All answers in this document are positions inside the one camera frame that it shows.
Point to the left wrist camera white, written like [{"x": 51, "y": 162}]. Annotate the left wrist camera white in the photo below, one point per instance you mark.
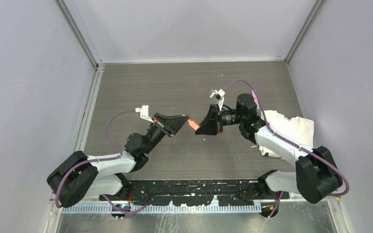
[{"x": 144, "y": 113}]

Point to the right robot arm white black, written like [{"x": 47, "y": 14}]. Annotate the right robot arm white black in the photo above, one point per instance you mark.
[{"x": 316, "y": 175}]

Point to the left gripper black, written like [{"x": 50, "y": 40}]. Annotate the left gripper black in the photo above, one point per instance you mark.
[{"x": 175, "y": 123}]

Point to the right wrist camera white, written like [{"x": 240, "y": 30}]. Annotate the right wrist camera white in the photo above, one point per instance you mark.
[{"x": 218, "y": 96}]

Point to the orange highlighter pen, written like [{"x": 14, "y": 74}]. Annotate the orange highlighter pen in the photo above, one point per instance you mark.
[{"x": 193, "y": 124}]

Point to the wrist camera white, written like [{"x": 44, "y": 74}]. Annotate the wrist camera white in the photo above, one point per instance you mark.
[
  {"x": 144, "y": 113},
  {"x": 218, "y": 96}
]

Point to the slotted cable duct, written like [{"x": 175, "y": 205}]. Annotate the slotted cable duct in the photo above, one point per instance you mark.
[{"x": 104, "y": 208}]

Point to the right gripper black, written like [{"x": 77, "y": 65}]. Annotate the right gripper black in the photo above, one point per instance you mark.
[{"x": 212, "y": 123}]

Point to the pink highlighter pen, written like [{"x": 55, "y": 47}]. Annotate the pink highlighter pen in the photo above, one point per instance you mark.
[{"x": 254, "y": 94}]

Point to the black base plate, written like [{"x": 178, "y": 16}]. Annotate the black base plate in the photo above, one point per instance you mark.
[{"x": 229, "y": 192}]

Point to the aluminium frame rail left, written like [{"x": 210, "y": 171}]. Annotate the aluminium frame rail left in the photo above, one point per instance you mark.
[{"x": 88, "y": 110}]

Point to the white cloth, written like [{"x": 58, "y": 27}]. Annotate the white cloth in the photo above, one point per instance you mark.
[{"x": 297, "y": 128}]

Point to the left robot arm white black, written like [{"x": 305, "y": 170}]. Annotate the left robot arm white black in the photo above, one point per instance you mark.
[{"x": 81, "y": 176}]

